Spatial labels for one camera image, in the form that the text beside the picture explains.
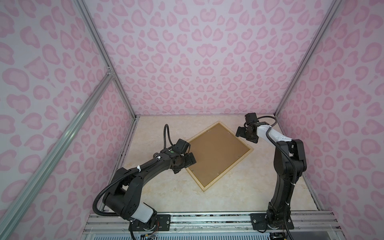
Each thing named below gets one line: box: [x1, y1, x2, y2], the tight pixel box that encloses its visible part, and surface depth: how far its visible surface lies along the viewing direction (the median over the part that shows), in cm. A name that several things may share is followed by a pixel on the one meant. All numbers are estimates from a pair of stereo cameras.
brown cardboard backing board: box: [189, 123, 250, 187], surface depth 97 cm
